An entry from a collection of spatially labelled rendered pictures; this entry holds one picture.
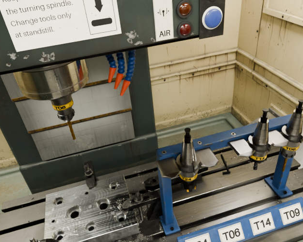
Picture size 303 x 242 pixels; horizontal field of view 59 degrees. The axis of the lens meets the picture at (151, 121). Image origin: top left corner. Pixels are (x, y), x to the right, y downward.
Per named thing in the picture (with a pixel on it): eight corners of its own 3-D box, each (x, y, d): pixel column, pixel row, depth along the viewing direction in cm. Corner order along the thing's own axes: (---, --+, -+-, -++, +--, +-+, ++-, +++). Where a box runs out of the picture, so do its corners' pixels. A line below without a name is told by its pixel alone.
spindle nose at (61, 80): (78, 65, 73) (66, 19, 66) (99, 86, 61) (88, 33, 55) (17, 82, 67) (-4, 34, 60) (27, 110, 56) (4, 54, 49)
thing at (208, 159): (221, 164, 72) (221, 163, 72) (203, 170, 71) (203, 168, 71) (209, 149, 78) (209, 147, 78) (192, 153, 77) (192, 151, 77)
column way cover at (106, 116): (138, 139, 134) (122, 36, 105) (39, 163, 126) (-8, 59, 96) (135, 133, 138) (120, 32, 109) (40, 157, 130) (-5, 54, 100)
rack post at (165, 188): (181, 231, 91) (177, 168, 74) (165, 236, 90) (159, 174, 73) (170, 208, 99) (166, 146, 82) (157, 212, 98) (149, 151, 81)
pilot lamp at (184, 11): (192, 15, 43) (192, 1, 42) (179, 18, 42) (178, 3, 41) (190, 15, 43) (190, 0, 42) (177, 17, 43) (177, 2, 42)
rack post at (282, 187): (293, 195, 99) (313, 130, 82) (280, 199, 98) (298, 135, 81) (275, 176, 107) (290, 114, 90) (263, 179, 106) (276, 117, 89)
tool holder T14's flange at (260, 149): (259, 137, 81) (260, 130, 80) (275, 148, 77) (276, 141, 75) (243, 144, 79) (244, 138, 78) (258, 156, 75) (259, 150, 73)
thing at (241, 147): (258, 154, 74) (258, 152, 74) (240, 159, 73) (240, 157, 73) (243, 139, 80) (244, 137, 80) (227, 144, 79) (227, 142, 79)
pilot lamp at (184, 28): (192, 35, 45) (192, 22, 43) (179, 38, 44) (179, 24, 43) (190, 34, 45) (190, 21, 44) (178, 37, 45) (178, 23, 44)
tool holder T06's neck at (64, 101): (70, 98, 71) (67, 87, 69) (76, 106, 67) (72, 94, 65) (51, 104, 69) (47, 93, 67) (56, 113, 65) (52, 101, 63)
